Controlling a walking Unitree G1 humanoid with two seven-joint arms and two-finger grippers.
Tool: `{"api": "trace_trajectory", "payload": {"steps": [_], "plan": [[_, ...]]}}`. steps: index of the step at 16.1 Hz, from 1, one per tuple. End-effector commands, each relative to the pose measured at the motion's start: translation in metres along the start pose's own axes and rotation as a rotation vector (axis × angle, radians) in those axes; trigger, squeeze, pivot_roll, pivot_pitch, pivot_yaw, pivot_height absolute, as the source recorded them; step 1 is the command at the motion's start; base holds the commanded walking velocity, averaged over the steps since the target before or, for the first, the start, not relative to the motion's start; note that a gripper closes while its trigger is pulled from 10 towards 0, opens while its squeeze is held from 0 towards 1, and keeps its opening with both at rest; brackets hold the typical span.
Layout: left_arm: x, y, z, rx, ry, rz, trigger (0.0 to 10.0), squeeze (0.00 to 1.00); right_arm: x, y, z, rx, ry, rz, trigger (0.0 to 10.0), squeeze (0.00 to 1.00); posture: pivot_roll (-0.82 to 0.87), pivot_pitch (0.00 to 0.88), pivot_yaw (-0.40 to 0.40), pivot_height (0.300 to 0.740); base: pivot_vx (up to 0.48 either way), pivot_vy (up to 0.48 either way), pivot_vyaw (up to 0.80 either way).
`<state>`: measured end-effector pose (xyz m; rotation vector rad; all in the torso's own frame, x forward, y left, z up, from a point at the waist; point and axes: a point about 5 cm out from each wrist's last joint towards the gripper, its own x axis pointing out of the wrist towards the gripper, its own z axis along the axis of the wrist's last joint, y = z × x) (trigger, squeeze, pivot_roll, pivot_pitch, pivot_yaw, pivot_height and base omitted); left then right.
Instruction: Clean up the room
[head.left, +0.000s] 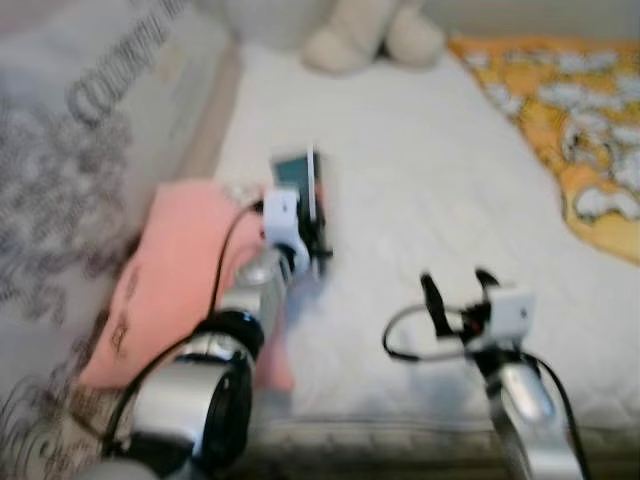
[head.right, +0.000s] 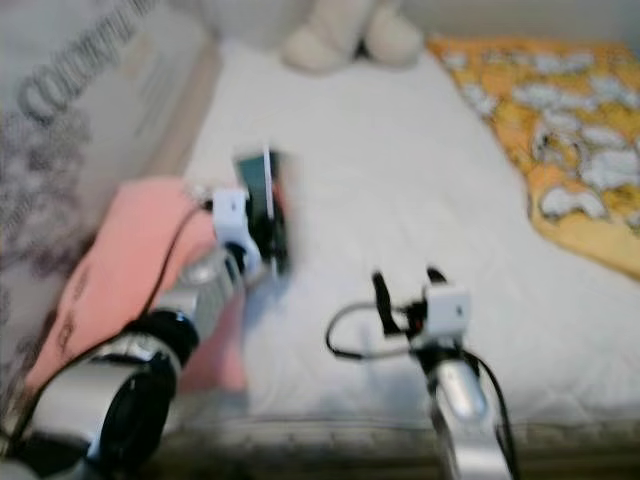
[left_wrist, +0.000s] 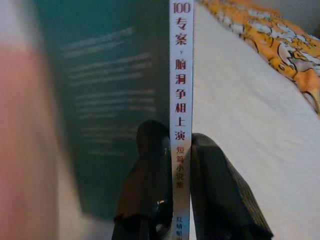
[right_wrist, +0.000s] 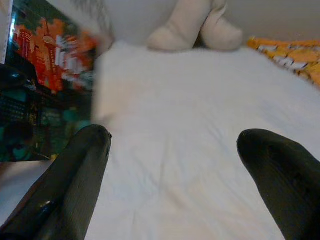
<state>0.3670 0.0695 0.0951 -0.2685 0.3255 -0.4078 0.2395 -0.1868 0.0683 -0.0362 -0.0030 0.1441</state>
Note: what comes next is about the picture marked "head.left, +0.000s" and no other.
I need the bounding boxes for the dark picture cover book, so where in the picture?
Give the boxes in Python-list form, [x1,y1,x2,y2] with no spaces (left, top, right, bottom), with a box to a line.
[270,145,333,266]

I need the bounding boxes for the pink fluffy pillow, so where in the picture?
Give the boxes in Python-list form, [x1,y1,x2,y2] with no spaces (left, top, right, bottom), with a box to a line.
[78,178,296,393]

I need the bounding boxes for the yellow cartoon print blanket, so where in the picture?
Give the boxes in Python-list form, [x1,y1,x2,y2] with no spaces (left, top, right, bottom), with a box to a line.
[448,35,640,266]

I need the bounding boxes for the white quilted mattress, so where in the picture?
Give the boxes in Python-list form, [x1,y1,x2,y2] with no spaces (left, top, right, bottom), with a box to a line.
[205,40,640,480]

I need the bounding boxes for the cream plush toy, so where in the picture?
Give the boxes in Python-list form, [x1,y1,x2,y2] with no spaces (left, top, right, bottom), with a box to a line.
[300,0,446,76]

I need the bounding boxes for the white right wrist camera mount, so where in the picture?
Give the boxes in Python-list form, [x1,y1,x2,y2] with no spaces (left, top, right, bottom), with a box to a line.
[485,287,536,346]

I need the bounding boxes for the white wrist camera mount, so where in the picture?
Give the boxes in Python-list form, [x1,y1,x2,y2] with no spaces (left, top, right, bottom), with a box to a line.
[262,188,306,271]
[485,287,536,346]

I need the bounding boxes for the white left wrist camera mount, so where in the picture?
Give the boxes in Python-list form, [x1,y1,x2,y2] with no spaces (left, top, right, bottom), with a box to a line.
[262,188,306,271]

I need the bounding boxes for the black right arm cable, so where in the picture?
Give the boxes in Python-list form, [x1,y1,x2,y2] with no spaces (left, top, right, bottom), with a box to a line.
[382,305,481,363]

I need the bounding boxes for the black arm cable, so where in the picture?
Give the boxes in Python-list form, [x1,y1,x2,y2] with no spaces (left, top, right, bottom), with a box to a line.
[382,305,481,363]
[100,200,266,451]

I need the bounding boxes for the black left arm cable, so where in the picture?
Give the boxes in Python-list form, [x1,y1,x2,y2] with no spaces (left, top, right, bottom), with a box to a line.
[100,200,266,451]

